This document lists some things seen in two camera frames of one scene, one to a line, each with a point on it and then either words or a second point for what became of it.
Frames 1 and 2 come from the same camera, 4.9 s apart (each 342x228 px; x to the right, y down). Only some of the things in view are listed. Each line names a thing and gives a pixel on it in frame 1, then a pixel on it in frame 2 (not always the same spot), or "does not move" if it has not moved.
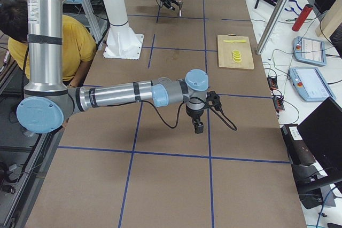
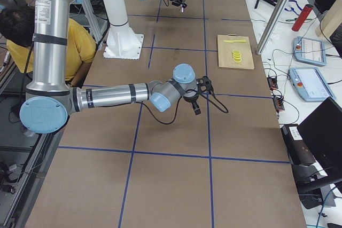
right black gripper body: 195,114 → 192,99
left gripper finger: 169,6 → 175,3
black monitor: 321,131 does not move
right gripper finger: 199,128 → 196,108
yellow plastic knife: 232,41 does not move
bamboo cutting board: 225,50 does not move
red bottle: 302,16 does not move
